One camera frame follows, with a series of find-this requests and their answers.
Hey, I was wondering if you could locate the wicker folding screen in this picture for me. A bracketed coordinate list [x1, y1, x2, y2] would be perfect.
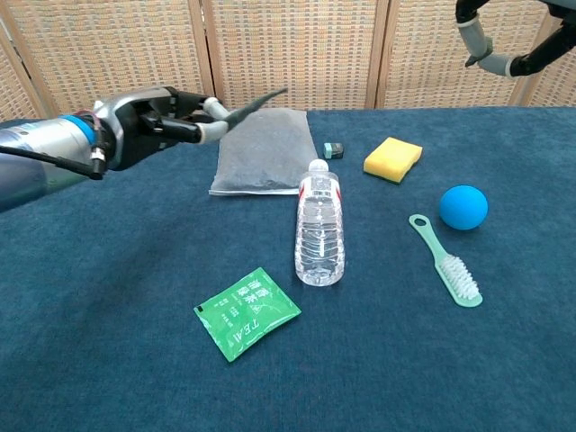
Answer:
[0, 0, 576, 122]

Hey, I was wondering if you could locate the blue ball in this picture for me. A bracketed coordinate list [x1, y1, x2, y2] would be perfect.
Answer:
[438, 184, 490, 231]

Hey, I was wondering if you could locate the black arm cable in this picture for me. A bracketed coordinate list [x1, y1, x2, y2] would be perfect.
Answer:
[0, 143, 110, 182]

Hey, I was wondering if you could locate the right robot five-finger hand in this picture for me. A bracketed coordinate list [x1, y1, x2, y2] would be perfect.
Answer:
[454, 0, 576, 79]

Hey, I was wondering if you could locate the yellow sponge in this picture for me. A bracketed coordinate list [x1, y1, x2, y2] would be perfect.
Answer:
[363, 137, 424, 185]

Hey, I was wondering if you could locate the green tea packet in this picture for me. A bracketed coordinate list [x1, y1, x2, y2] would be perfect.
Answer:
[193, 266, 302, 363]

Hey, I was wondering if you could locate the grey zip plastic bag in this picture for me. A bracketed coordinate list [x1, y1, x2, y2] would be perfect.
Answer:
[208, 107, 320, 197]

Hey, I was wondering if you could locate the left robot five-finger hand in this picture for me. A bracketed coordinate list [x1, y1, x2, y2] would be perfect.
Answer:
[92, 86, 230, 172]

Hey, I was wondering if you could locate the mint green brush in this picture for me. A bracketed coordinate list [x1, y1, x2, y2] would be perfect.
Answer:
[408, 213, 484, 309]

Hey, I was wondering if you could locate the clear plastic water bottle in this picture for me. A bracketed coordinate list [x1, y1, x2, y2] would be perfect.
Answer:
[293, 158, 348, 287]

